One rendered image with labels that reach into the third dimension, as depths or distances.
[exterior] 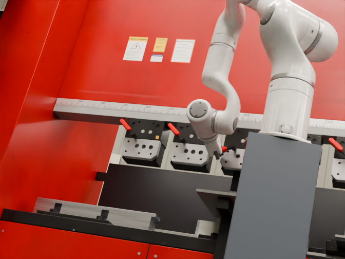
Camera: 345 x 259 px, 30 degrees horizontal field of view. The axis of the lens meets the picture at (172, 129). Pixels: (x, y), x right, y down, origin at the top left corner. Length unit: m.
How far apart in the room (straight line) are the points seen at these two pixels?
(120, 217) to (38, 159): 0.46
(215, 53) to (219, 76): 0.09
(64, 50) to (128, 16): 0.31
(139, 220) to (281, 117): 0.91
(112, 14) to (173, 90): 0.51
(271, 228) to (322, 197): 1.35
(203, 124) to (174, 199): 0.93
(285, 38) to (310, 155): 0.34
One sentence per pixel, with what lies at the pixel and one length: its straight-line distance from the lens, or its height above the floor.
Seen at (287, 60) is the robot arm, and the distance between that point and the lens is 1.73.
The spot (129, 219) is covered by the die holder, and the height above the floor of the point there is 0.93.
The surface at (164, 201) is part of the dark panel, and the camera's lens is 2.97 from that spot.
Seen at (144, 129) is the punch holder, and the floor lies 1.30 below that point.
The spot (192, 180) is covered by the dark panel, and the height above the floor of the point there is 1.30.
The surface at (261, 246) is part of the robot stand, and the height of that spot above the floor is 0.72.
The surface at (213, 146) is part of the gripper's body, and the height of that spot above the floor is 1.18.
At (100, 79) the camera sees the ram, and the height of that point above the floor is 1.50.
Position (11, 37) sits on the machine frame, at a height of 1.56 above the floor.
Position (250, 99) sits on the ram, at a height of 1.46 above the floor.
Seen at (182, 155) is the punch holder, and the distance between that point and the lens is 2.41.
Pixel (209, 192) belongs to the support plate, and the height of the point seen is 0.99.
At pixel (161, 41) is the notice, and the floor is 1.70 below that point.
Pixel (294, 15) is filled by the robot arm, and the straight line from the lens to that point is 1.77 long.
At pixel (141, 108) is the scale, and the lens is 2.56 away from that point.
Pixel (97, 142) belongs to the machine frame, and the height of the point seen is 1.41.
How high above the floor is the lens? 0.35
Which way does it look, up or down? 23 degrees up
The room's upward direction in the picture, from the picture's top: 14 degrees clockwise
